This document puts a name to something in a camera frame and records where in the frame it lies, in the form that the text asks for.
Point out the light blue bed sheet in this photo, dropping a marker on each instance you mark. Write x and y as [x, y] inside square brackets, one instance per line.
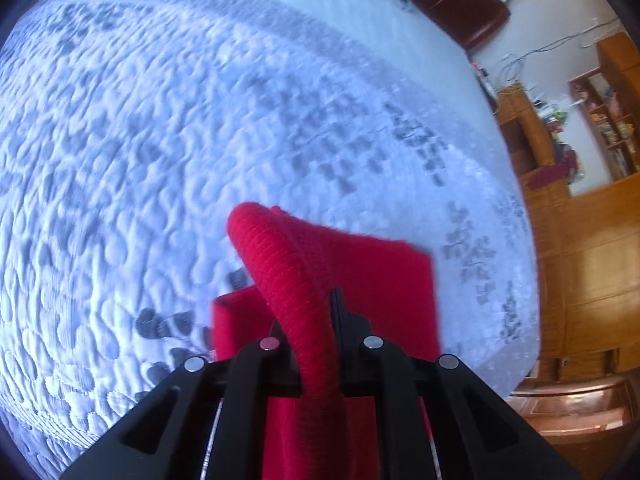
[425, 50]

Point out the dark brown wooden headboard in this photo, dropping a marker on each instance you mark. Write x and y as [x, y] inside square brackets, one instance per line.
[460, 0]

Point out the grey quilted bedspread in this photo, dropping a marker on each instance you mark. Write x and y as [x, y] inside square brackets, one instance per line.
[150, 160]

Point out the red knitted sweater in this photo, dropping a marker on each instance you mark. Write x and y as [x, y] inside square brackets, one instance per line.
[295, 280]

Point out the dark red cloth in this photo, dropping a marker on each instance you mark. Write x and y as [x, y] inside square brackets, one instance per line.
[550, 172]

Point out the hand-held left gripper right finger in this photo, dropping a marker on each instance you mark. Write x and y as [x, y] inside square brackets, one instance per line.
[342, 330]

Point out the glossy brown bed rail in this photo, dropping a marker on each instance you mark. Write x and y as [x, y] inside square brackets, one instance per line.
[570, 405]

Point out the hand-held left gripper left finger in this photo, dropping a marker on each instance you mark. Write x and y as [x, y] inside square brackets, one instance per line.
[280, 350]

